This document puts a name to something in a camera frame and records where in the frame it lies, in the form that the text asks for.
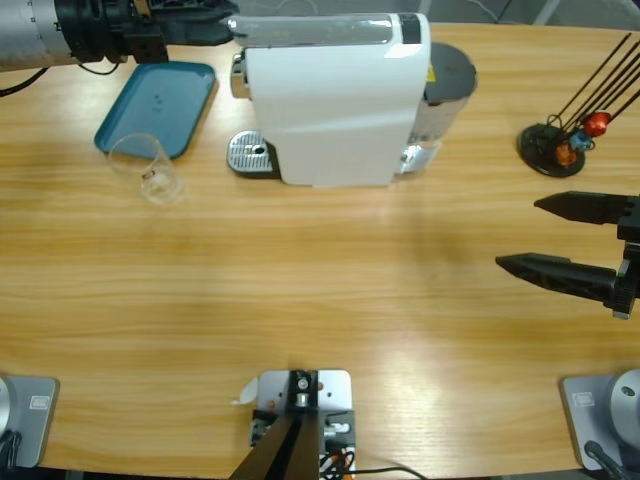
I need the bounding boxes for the black base cable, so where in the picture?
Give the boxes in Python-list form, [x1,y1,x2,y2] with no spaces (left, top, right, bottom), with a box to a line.
[0,430,24,471]
[583,439,629,480]

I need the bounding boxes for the white paper tag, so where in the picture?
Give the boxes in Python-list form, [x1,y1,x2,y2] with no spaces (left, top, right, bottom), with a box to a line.
[229,377,261,407]

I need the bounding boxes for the black cable under white block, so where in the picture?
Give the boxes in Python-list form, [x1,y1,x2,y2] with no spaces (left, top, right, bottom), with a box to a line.
[349,466,434,480]

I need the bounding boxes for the white capsule coffee machine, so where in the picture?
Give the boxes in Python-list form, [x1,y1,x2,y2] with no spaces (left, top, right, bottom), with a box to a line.
[227,12,444,190]

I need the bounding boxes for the white block with dark post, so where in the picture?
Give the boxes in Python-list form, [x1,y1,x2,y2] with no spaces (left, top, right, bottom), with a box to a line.
[229,368,357,480]

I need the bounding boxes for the grey metal leg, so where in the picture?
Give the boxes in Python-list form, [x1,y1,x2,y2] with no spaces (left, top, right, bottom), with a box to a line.
[532,0,561,26]

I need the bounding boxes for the clear drinking glass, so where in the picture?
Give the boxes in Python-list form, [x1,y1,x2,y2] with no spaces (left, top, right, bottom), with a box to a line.
[106,132,185,206]

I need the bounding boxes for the teal plastic tray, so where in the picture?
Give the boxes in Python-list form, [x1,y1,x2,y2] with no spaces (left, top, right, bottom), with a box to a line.
[93,60,220,161]

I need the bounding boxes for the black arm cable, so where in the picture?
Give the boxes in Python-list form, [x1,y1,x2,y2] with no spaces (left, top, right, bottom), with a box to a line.
[0,58,124,97]

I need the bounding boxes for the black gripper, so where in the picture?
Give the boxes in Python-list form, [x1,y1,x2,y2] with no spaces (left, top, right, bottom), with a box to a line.
[494,189,640,321]
[54,0,236,65]

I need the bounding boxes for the red coffee capsule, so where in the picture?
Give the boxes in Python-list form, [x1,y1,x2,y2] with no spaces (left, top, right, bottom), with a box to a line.
[583,112,612,136]

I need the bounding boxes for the grey coffee machine lever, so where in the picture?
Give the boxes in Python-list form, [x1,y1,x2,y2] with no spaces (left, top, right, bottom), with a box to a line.
[227,13,394,50]

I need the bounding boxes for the black capsule holder with rods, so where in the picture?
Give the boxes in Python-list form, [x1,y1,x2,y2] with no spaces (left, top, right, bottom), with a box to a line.
[517,32,640,179]

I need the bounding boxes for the orange wires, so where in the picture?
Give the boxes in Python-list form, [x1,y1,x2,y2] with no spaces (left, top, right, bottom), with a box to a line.
[319,447,357,474]

